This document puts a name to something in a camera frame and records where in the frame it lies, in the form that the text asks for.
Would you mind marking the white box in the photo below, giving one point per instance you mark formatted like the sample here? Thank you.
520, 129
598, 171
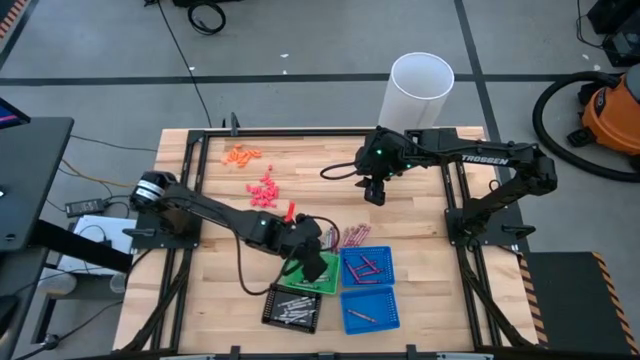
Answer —
117, 235

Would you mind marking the black power plug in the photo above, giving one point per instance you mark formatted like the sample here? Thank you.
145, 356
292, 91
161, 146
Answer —
50, 341

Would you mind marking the black power adapter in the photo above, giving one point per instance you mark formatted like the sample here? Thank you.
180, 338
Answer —
85, 206

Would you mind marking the black clamp lever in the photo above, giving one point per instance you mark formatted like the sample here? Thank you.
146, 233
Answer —
140, 232
517, 230

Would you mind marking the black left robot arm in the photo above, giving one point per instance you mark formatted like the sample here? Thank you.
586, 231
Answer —
210, 210

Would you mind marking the black equipment case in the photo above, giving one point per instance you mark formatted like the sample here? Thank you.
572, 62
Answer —
620, 45

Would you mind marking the black aluminium table frame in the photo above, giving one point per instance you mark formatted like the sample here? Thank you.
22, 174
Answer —
300, 132

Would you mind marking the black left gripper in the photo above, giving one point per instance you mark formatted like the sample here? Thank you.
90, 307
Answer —
295, 235

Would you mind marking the black plastic basket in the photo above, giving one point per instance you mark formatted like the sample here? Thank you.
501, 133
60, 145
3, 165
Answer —
280, 327

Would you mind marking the black hazard-striped mat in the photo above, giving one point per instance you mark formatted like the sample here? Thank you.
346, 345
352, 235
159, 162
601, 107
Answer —
575, 300

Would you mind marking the green plastic basket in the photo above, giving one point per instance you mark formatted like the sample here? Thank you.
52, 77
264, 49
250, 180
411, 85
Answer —
332, 260

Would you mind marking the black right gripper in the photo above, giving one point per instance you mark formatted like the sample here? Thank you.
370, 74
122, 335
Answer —
385, 155

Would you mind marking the white shade table lamp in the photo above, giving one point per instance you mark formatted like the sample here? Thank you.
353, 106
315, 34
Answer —
415, 100

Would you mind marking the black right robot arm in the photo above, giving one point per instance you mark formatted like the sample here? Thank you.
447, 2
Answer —
450, 147

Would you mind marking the blue plastic basket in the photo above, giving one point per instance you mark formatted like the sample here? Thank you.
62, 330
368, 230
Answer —
386, 280
380, 300

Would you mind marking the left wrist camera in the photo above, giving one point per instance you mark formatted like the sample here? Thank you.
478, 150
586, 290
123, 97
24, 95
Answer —
301, 218

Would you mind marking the red plastic tab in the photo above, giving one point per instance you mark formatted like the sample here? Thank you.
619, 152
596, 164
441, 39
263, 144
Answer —
290, 211

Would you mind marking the white round container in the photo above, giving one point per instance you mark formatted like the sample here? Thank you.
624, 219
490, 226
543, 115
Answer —
55, 282

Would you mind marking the hazard-striped floor strip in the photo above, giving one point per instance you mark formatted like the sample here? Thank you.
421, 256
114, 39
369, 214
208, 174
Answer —
7, 20

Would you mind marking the clear plastic cup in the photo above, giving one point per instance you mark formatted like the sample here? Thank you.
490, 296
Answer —
118, 282

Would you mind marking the monitor screen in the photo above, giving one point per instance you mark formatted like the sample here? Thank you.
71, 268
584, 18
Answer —
10, 117

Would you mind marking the orange shop vacuum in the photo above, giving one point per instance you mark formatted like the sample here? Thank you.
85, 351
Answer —
612, 115
537, 120

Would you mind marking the black desk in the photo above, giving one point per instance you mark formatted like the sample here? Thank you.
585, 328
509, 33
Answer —
35, 175

